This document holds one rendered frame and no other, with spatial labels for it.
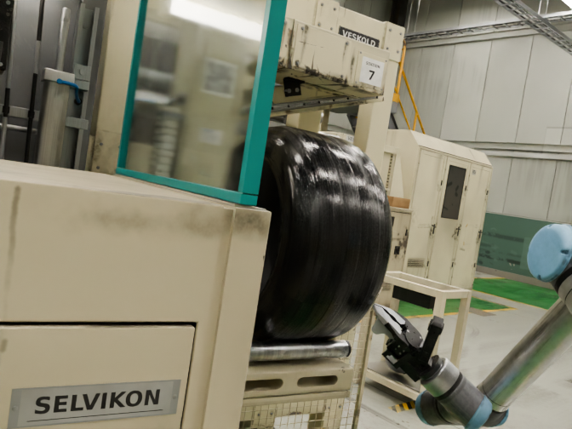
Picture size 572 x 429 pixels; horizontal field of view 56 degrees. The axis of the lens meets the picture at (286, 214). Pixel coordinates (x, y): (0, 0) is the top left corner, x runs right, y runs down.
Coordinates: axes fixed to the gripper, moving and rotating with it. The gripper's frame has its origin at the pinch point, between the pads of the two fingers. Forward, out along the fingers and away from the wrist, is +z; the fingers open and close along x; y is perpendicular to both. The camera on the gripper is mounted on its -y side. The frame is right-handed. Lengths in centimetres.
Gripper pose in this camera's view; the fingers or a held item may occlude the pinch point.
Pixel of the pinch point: (379, 306)
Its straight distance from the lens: 135.7
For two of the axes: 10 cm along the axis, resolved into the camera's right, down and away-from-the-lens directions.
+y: -5.9, 6.3, 5.0
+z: -7.1, -7.0, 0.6
